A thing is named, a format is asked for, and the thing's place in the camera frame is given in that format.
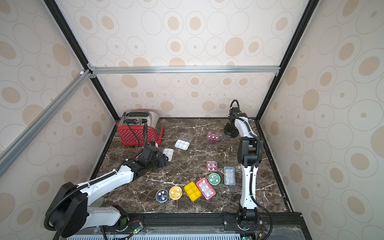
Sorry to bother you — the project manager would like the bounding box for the light blue rectangular pillbox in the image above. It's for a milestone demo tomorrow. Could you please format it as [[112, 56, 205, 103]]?
[[224, 167, 236, 186]]

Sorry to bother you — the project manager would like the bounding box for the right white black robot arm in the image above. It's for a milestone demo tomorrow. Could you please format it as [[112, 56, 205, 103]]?
[[224, 100, 264, 225]]

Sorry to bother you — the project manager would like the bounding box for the red and silver toaster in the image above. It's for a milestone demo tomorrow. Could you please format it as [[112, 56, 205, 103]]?
[[116, 111, 164, 147]]

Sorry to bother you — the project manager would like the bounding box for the yellow lidded rectangular pillbox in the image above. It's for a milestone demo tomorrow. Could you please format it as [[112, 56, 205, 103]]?
[[184, 182, 202, 202]]

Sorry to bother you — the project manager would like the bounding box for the yellow round pillbox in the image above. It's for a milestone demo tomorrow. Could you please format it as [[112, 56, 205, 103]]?
[[169, 186, 183, 200]]

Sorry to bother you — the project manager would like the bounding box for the rear aluminium frame rail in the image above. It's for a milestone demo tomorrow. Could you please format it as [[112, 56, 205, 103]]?
[[90, 66, 281, 74]]

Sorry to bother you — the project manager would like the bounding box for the red rectangular pillbox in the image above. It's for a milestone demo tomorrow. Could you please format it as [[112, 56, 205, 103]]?
[[196, 178, 216, 200]]

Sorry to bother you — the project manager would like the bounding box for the white six-cell pillbox clear lid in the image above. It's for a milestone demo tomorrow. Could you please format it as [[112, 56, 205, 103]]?
[[163, 149, 174, 162]]

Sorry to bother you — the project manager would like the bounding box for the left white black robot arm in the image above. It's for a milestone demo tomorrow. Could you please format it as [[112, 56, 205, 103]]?
[[44, 124, 169, 238]]

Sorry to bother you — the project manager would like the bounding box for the black toaster power cord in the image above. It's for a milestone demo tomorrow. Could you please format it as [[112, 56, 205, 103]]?
[[123, 118, 141, 148]]

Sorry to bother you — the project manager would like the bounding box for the left aluminium frame rail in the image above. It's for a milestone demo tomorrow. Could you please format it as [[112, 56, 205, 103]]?
[[1, 70, 91, 175]]

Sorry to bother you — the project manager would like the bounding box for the white pillbox rear clear lid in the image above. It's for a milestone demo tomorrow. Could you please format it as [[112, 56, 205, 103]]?
[[175, 133, 193, 150]]

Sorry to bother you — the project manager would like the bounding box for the green round pillbox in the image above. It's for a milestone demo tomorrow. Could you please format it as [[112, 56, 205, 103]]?
[[208, 173, 221, 186]]

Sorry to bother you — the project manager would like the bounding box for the magenta pillbox clear lid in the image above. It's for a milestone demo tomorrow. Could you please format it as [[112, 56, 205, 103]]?
[[206, 161, 218, 172]]

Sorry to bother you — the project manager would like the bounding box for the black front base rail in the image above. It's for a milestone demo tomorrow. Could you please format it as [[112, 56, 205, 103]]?
[[91, 212, 312, 240]]

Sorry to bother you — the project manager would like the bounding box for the aluminium frame rail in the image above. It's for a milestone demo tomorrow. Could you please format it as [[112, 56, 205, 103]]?
[[90, 66, 281, 74], [1, 70, 91, 175]]

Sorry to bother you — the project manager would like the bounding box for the dark blue round pillbox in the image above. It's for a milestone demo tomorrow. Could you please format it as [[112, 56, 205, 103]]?
[[156, 189, 169, 203]]

